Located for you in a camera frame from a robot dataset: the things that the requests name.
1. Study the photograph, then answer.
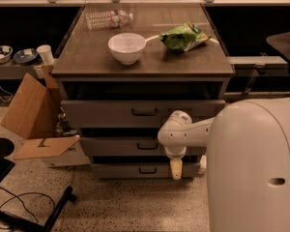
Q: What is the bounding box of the blue patterned bowl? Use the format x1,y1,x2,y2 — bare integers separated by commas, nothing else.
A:
13,48,39,65

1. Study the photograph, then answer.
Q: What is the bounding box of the grey drawer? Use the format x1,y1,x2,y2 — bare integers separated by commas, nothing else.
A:
62,100,225,129
79,135,212,157
90,161,201,180

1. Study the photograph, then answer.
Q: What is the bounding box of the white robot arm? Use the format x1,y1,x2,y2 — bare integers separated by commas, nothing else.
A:
158,98,290,232

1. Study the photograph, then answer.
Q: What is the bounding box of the grey top drawer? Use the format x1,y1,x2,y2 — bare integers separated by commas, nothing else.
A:
62,100,225,129

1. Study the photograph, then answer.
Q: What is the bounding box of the blue white bowl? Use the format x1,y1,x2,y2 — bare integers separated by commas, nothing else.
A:
0,45,13,64

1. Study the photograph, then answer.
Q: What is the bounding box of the white round object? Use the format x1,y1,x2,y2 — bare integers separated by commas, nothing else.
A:
198,155,207,175

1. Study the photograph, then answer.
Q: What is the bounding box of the black cable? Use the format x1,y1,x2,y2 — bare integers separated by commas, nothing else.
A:
0,185,57,231

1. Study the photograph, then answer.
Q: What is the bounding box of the white paper cup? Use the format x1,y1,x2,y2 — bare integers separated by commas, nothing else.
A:
37,44,54,66

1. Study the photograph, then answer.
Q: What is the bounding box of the open cardboard box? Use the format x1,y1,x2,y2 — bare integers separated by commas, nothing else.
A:
1,66,90,167

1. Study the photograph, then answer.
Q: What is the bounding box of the dark side table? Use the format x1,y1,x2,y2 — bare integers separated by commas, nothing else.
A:
267,32,290,63

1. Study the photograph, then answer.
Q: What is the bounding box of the clear plastic water bottle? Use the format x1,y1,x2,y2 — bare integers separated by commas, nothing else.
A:
85,10,133,30

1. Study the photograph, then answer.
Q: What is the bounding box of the green chip bag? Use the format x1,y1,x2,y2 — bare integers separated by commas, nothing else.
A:
159,22,211,52

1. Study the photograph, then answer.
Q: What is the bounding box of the grey drawer cabinet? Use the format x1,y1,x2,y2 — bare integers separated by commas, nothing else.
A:
51,2,235,180

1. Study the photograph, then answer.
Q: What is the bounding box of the grey bottom drawer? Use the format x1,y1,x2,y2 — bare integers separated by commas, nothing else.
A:
90,161,201,180

